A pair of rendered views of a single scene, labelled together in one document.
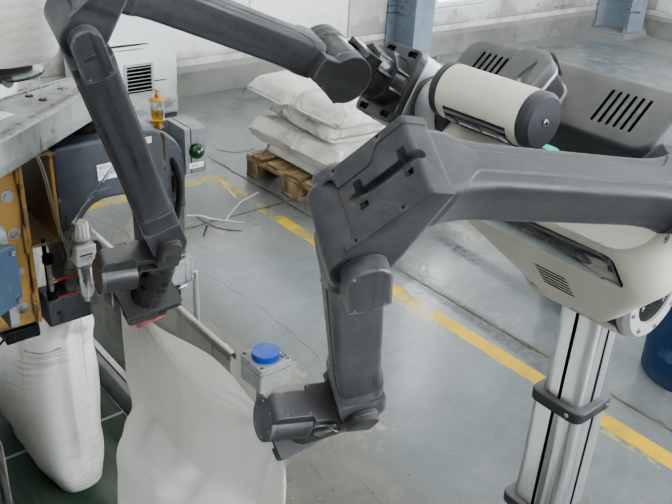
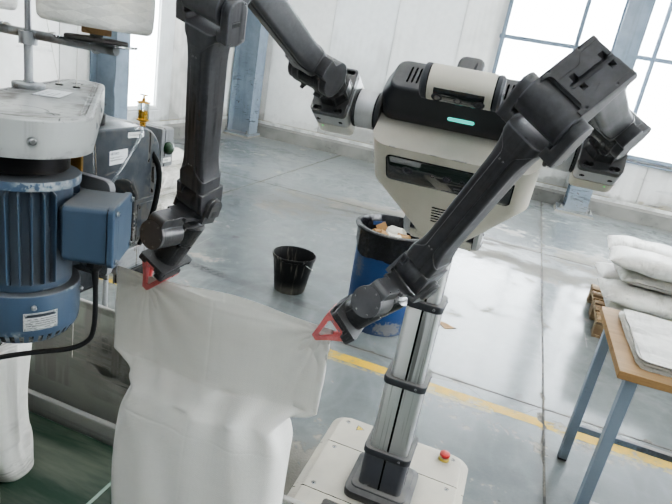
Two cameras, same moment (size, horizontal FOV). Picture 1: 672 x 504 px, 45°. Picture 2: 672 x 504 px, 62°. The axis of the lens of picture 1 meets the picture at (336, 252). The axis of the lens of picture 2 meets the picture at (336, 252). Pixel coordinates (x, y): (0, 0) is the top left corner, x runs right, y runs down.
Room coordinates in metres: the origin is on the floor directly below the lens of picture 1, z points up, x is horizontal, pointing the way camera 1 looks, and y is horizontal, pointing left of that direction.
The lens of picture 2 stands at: (0.09, 0.61, 1.55)
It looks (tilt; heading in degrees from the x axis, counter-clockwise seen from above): 19 degrees down; 327
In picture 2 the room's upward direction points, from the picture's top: 10 degrees clockwise
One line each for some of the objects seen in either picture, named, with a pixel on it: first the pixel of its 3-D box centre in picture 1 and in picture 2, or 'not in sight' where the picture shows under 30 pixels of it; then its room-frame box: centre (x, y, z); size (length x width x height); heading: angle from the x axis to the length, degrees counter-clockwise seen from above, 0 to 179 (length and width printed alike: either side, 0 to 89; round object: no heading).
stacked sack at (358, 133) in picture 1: (328, 114); not in sight; (4.28, 0.09, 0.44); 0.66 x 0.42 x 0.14; 35
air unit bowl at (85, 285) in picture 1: (85, 280); not in sight; (1.20, 0.43, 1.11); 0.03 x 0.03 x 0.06
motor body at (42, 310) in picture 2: not in sight; (24, 250); (0.96, 0.58, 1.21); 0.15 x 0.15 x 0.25
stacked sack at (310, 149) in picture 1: (357, 144); not in sight; (4.15, -0.08, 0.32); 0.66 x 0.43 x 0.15; 133
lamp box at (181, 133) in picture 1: (185, 144); (153, 144); (1.42, 0.29, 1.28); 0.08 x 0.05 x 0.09; 41
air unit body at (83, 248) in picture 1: (85, 260); not in sight; (1.21, 0.43, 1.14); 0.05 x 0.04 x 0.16; 131
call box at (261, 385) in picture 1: (265, 367); not in sight; (1.39, 0.13, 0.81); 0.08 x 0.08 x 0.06; 41
